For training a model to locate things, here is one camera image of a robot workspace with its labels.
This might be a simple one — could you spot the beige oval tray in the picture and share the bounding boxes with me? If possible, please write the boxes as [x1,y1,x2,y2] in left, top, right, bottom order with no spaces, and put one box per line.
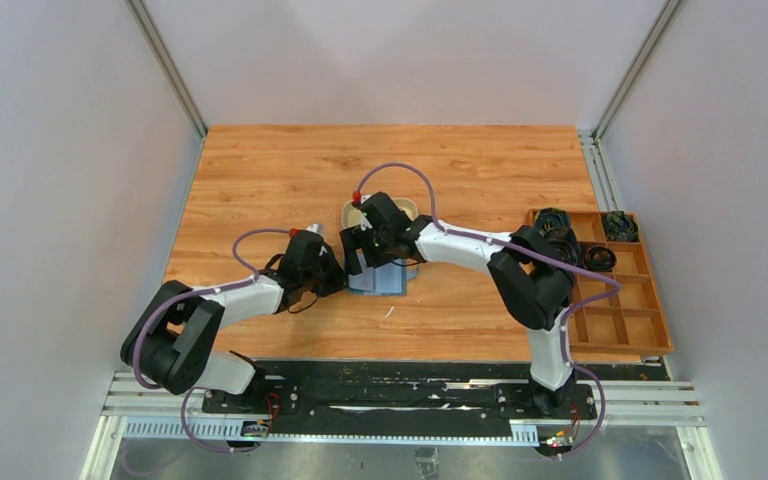
[341,198,419,229]

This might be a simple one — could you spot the blue card holder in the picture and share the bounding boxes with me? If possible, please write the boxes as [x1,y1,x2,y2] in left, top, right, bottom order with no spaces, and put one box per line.
[347,263,419,296]

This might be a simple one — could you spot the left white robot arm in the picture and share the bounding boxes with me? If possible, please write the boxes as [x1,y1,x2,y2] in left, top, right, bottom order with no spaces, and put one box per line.
[120,229,348,413]

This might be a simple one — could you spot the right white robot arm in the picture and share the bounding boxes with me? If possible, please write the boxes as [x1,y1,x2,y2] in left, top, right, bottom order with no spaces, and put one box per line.
[340,192,576,418]

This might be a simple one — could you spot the wooden compartment organizer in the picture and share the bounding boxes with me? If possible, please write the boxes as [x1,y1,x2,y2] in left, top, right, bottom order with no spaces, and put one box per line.
[526,208,674,357]

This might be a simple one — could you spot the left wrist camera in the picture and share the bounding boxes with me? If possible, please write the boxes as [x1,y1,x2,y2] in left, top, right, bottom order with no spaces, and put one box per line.
[300,222,325,257]

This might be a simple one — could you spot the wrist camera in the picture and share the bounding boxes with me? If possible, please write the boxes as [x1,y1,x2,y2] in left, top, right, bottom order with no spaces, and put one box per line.
[300,222,325,257]
[350,191,372,231]

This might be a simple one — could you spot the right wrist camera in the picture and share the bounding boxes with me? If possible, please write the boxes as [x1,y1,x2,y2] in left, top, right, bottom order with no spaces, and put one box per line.
[350,191,372,231]

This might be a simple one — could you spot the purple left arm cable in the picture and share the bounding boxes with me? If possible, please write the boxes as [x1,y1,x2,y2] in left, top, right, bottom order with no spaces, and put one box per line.
[130,228,299,455]

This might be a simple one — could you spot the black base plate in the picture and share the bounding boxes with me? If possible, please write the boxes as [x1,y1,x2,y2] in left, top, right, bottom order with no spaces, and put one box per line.
[138,357,670,439]

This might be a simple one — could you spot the black coiled cable middle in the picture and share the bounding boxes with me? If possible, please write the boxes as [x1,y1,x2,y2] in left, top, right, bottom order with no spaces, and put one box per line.
[581,243,618,272]

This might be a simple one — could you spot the right aluminium corner post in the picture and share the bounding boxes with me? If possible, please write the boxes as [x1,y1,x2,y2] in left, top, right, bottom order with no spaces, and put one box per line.
[591,0,685,143]

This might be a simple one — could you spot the aluminium corner post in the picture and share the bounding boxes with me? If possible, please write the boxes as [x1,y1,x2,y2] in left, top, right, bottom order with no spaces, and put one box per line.
[591,0,685,143]
[124,0,209,141]

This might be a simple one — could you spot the coiled cable top right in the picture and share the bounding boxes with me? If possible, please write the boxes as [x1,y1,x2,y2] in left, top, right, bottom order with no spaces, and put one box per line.
[601,210,640,244]

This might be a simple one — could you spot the left aluminium corner post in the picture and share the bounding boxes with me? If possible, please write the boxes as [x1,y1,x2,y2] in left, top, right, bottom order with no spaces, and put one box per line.
[124,0,209,141]

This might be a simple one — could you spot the aluminium rail frame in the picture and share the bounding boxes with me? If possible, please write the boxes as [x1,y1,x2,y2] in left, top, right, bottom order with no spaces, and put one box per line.
[82,375,723,479]

